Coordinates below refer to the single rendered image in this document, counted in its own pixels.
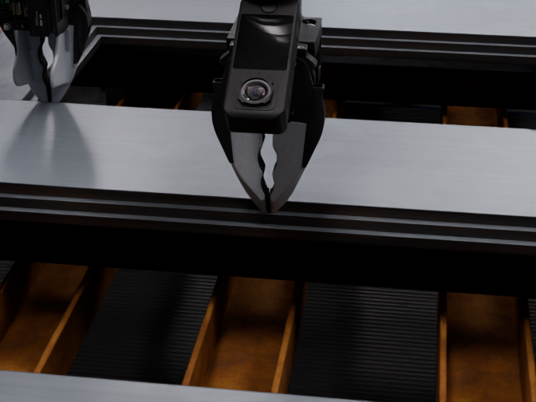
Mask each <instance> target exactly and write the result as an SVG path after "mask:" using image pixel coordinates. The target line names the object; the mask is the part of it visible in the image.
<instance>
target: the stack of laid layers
mask: <svg viewBox="0 0 536 402"><path fill-rule="evenodd" d="M232 26H233V24H226V23H208V22H174V21H156V20H138V19H121V18H92V25H91V30H90V34H89V37H88V40H87V42H86V45H85V48H84V51H83V54H82V56H81V59H80V61H79V63H78V66H77V70H76V72H75V74H74V76H73V79H72V82H73V81H74V79H75V78H76V77H77V75H78V74H79V72H80V71H81V70H82V69H83V68H84V67H85V65H86V64H87V62H88V61H89V60H90V58H91V57H92V56H93V54H94V53H95V52H96V51H97V49H98V48H99V47H100V46H101V44H110V45H142V46H159V47H176V48H192V49H225V50H227V36H228V34H229V33H230V31H231V28H232ZM321 54H324V55H340V56H357V57H389V58H406V59H422V60H439V61H471V62H488V63H505V64H521V65H536V37H505V36H488V35H470V34H453V33H418V32H400V31H383V30H348V29H330V28H322V29H321ZM72 82H71V84H72ZM0 219H3V220H14V221H26V222H39V223H61V224H73V225H86V226H97V227H120V228H132V229H144V230H156V231H178V232H191V233H203V234H214V235H237V236H250V237H261V238H284V239H296V240H308V241H320V242H343V243H355V244H367V245H378V246H402V247H414V248H425V249H437V250H460V251H472V252H484V253H496V254H519V255H531V256H536V218H526V217H513V216H500V215H476V214H464V213H451V212H438V211H414V210H401V209H389V208H376V207H352V206H339V205H327V204H314V203H290V202H285V204H284V205H283V206H282V207H281V208H280V209H279V210H278V211H277V212H276V213H274V214H271V213H263V212H262V211H261V210H260V209H259V208H258V207H257V205H256V204H255V203H254V202H253V200H252V199H228V198H215V197H202V196H189V195H165V194H153V193H140V192H127V191H103V190H91V189H78V188H67V187H44V186H33V185H22V184H11V183H0Z"/></svg>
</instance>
